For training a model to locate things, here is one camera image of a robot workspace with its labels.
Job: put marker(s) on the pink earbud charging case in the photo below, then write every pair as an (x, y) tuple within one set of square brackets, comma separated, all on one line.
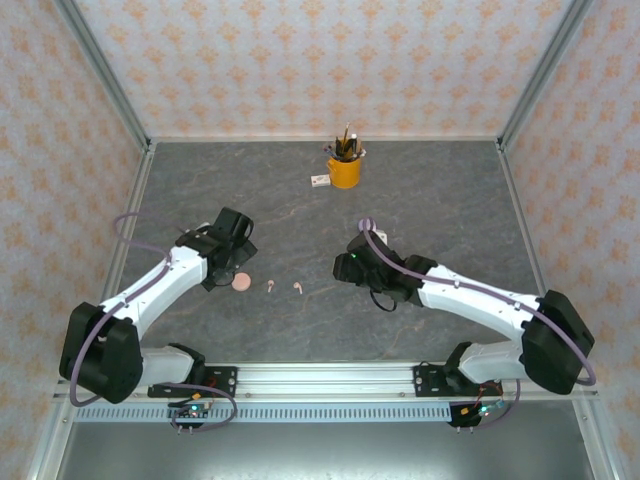
[(243, 283)]

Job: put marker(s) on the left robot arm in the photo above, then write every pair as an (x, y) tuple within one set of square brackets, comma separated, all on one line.
[(100, 350)]

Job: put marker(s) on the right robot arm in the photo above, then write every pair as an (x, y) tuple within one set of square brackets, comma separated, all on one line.
[(475, 300)]

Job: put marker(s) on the yellow pen cup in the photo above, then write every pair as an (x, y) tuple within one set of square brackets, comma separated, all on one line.
[(345, 172)]

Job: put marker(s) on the white eraser box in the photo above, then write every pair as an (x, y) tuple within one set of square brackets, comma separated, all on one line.
[(320, 180)]

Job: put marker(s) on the black pen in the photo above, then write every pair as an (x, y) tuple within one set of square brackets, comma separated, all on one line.
[(340, 146)]

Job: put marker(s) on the wooden pencil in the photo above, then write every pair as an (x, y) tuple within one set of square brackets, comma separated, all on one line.
[(346, 137)]

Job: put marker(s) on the white capped marker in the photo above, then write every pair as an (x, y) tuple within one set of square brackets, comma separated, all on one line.
[(354, 136)]

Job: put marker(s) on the small green circuit board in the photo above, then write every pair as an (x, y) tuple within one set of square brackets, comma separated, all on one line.
[(194, 411), (482, 411)]

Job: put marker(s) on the grey metal panel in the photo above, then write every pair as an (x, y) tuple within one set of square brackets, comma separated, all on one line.
[(320, 450)]

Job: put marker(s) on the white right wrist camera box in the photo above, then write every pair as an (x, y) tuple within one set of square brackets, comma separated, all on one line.
[(381, 235)]

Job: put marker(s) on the aluminium table edge rail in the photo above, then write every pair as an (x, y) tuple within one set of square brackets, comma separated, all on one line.
[(520, 200), (134, 200)]

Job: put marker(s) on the long aluminium table rail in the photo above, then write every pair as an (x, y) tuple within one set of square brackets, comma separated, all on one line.
[(250, 138)]

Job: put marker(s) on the aluminium mounting rail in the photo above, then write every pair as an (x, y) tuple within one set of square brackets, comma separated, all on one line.
[(325, 380)]

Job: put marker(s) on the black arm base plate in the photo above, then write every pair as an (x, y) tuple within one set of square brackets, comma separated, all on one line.
[(425, 382), (225, 380)]

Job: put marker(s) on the aluminium frame post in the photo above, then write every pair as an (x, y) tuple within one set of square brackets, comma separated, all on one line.
[(546, 70), (104, 70)]

